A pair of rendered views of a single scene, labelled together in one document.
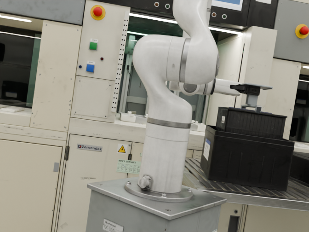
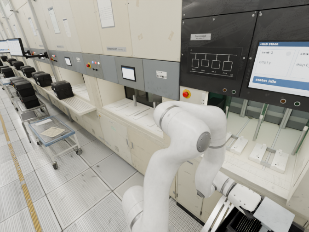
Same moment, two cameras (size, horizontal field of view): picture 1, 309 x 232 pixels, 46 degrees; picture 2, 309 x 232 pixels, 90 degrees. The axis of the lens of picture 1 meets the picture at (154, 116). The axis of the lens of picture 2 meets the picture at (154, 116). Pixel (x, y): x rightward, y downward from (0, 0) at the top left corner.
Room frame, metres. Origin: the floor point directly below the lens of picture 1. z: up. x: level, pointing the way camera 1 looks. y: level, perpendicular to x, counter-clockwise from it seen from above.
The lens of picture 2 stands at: (0.84, -0.35, 1.74)
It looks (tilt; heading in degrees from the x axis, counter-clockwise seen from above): 28 degrees down; 52
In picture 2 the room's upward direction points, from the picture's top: 3 degrees counter-clockwise
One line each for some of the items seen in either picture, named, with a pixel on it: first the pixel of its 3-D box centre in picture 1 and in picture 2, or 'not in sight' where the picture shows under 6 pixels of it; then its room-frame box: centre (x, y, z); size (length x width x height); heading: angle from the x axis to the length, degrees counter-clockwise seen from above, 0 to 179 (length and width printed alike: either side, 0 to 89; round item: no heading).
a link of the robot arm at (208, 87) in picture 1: (208, 84); (229, 187); (1.38, -0.18, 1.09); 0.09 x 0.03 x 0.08; 0
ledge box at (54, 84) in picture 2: not in sight; (62, 89); (1.19, 2.75, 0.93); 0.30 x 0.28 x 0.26; 95
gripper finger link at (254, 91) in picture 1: (251, 89); not in sight; (1.34, -0.34, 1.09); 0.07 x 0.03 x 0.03; 90
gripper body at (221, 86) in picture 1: (224, 86); (242, 197); (1.38, -0.25, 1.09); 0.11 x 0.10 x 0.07; 90
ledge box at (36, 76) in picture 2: not in sight; (43, 79); (1.03, 3.94, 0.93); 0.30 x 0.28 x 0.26; 100
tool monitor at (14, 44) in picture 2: not in sight; (28, 49); (0.96, 3.24, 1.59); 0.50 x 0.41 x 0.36; 7
